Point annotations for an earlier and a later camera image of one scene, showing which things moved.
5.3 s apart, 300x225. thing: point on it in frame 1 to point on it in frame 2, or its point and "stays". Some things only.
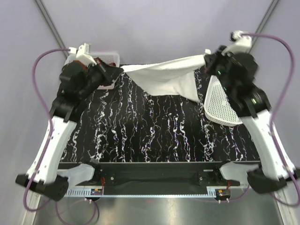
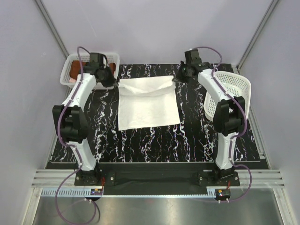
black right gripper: x=211 y=60 to x=178 y=77
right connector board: x=222 y=193 stays
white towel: x=173 y=76 to x=147 y=102
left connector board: x=96 y=191 stays
